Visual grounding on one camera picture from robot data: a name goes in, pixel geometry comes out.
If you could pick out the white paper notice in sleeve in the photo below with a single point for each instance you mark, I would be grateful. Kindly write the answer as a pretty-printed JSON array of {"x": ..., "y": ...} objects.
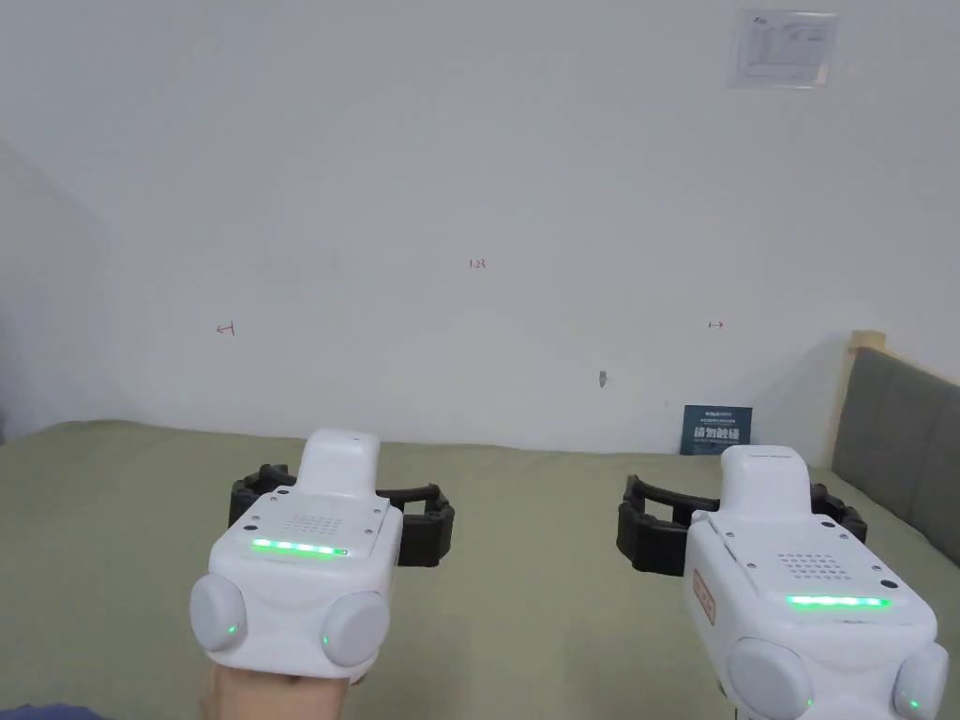
[{"x": 784, "y": 49}]

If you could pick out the dark blue garment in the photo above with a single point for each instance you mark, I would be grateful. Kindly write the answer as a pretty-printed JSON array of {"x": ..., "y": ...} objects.
[{"x": 34, "y": 712}]

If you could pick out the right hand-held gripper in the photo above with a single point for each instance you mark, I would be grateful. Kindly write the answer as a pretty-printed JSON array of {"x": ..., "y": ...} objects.
[{"x": 810, "y": 645}]

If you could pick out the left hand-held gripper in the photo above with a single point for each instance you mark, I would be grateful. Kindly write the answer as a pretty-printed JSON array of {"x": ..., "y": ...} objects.
[{"x": 300, "y": 570}]

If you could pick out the person's left hand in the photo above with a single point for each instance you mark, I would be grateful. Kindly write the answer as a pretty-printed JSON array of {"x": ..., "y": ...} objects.
[{"x": 270, "y": 697}]

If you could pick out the bed with pale green sheet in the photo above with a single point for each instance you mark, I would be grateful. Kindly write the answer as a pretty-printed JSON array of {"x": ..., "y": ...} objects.
[{"x": 525, "y": 600}]

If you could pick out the dark blue sign card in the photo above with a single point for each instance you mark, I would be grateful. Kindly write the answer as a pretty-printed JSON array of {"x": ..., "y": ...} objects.
[{"x": 716, "y": 433}]

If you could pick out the grey padded headboard, wooden frame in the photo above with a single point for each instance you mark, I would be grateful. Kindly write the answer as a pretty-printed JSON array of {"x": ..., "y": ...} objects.
[{"x": 900, "y": 427}]

